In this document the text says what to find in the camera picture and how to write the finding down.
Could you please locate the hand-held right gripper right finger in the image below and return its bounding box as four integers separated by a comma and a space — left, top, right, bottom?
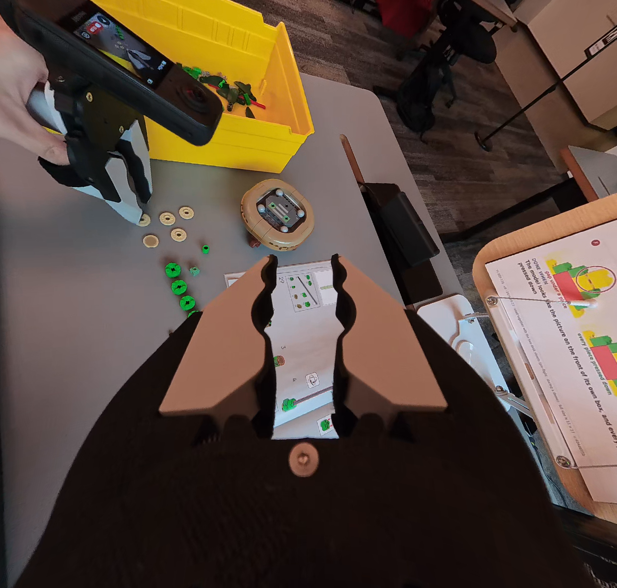
331, 254, 449, 427

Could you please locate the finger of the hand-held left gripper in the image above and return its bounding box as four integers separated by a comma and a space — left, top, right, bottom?
72, 154, 148, 226
117, 118, 155, 213

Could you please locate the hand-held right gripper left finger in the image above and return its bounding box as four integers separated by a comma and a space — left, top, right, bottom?
158, 254, 279, 427

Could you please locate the grey desk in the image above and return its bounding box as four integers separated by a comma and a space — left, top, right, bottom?
0, 72, 466, 588

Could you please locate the person's left hand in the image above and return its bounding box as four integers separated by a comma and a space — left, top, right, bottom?
0, 17, 70, 166

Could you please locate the white stand base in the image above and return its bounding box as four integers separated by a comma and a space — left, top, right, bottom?
417, 293, 526, 415

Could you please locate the white instruction booklet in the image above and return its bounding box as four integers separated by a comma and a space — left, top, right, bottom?
224, 259, 340, 440

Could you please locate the yellow plastic bin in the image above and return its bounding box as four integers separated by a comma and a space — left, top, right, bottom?
39, 0, 315, 174

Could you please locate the pile of green brown bricks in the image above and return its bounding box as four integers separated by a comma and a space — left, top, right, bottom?
176, 63, 267, 119

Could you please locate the black box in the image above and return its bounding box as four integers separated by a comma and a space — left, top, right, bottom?
362, 182, 442, 268

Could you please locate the round tan brick model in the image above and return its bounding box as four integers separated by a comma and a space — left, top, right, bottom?
240, 178, 315, 252

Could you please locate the instruction sheet on wooden stand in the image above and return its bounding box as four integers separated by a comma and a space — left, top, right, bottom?
472, 195, 617, 523

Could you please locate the black backpack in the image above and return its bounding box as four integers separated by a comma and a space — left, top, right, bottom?
395, 58, 456, 140

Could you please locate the grey side table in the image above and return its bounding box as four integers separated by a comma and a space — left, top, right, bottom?
559, 145, 617, 203

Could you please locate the black floor stand pole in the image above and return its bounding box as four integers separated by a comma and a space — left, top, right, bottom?
475, 34, 617, 152

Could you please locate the red plastic bin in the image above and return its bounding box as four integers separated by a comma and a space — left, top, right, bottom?
376, 0, 434, 39

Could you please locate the black office chair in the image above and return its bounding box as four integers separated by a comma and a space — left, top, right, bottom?
436, 0, 499, 66

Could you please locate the white cabinet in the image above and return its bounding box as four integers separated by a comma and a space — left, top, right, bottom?
513, 0, 617, 131

